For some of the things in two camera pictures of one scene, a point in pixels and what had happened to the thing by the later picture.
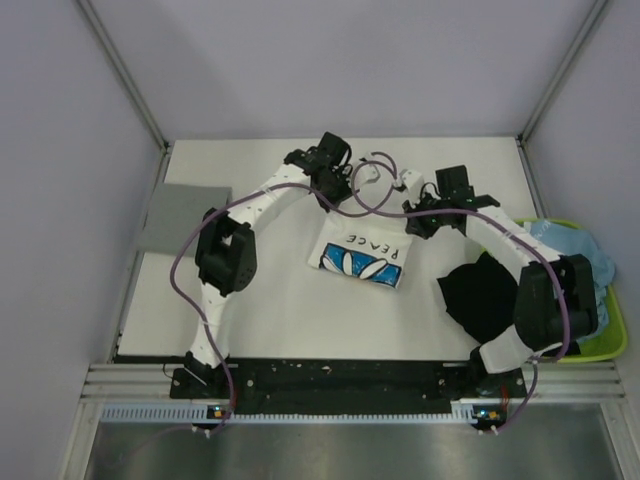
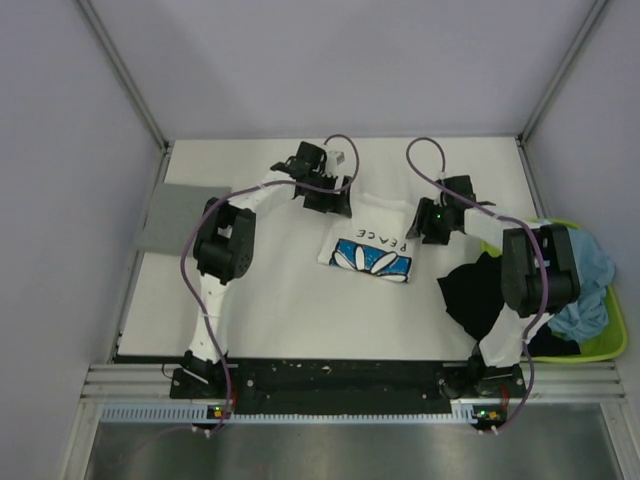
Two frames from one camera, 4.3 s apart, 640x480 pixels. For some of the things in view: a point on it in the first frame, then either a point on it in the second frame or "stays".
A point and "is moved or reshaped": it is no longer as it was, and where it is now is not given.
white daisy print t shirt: [374, 250] is moved or reshaped
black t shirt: [481, 299] stays
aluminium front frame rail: [582, 382] stays
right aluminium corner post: [586, 28] stays
